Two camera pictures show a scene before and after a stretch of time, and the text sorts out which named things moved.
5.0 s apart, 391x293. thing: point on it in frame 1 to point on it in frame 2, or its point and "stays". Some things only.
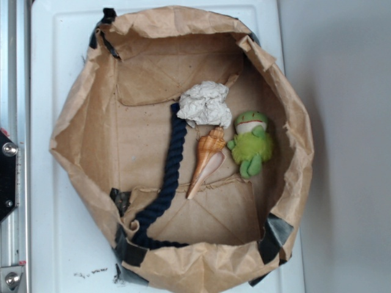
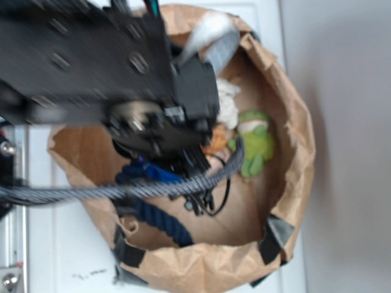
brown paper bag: [184, 139] stays
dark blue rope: [179, 130] to [143, 171]
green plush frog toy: [252, 143] stays
